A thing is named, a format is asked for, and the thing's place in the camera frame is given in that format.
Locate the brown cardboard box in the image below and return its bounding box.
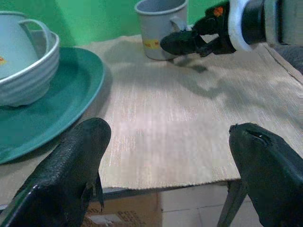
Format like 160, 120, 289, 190
80, 192, 163, 227

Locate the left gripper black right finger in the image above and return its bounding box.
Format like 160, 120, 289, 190
217, 122, 303, 227

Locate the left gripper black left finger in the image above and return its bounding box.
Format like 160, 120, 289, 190
0, 117, 112, 227

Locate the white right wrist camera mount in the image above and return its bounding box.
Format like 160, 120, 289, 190
226, 0, 258, 52

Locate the grey ribbed bowl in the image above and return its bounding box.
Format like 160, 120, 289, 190
0, 30, 61, 108

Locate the pale grey mug with label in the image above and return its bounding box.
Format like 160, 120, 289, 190
0, 10, 52, 80

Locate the grey mug with yellow label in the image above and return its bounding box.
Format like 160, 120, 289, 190
134, 0, 190, 61

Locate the beige woven placemat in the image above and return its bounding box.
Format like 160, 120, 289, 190
0, 34, 303, 199

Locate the green ceramic plate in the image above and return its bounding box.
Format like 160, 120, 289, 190
0, 46, 106, 165

